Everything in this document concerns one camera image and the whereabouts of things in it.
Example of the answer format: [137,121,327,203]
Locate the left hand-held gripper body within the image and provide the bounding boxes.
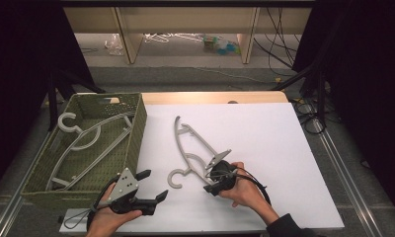
[105,167,158,216]

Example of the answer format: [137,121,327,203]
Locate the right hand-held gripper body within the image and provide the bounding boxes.
[203,148,238,196]

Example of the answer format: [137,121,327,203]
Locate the grey plastic hanger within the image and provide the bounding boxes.
[46,112,135,192]
[167,116,219,190]

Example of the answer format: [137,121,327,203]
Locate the green woven basket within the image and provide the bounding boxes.
[20,92,148,210]

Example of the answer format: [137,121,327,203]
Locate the person's right hand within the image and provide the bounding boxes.
[218,161,280,226]

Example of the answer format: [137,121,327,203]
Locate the person's left hand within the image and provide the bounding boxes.
[86,182,143,237]

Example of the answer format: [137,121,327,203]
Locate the white sheet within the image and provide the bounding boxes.
[58,102,346,234]

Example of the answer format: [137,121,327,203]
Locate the black metal stand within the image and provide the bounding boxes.
[46,68,106,132]
[271,62,328,129]

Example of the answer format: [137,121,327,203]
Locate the pile of colourful toys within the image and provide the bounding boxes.
[202,34,242,56]

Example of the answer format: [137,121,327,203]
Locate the clear plastic bag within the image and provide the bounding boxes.
[104,33,124,56]

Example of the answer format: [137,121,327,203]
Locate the beige wooden shelf unit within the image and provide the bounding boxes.
[62,7,313,65]

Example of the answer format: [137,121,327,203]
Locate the black curtain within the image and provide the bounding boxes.
[0,0,95,198]
[292,0,395,228]

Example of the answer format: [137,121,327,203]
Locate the left hand-held gripper cable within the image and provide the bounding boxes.
[62,175,119,231]

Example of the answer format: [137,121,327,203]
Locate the hand-held gripper cable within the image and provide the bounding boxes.
[233,167,273,206]
[62,175,119,231]

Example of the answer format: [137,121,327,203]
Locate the right hand-held gripper cable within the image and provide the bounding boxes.
[233,167,273,206]

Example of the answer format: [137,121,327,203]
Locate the thin light floor cord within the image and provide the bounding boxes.
[195,66,270,84]

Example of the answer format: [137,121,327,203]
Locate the coiled black floor cables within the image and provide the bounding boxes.
[292,97,329,136]

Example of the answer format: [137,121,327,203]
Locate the metal floor rail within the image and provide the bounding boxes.
[0,131,52,237]
[312,118,384,237]

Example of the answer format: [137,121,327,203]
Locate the white wire hangers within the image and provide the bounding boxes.
[143,32,204,44]

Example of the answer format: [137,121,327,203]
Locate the hanging black cables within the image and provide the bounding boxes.
[253,7,302,70]

